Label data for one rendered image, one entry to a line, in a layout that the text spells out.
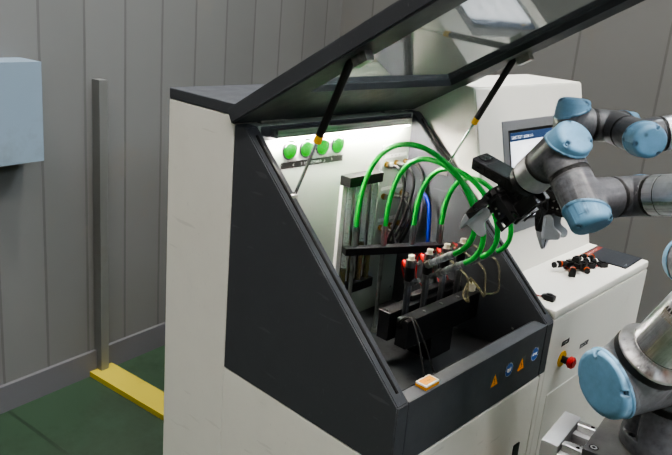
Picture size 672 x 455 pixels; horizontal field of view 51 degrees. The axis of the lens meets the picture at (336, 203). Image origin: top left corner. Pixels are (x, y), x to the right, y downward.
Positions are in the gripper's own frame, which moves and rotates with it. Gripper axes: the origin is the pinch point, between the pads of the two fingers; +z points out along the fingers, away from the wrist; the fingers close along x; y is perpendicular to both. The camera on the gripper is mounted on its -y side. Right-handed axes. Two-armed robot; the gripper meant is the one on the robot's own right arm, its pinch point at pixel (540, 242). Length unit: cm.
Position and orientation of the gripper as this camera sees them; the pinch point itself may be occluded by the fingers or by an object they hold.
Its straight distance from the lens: 179.6
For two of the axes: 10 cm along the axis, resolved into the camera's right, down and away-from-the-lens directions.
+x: 6.9, -1.5, 7.1
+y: 7.2, 2.5, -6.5
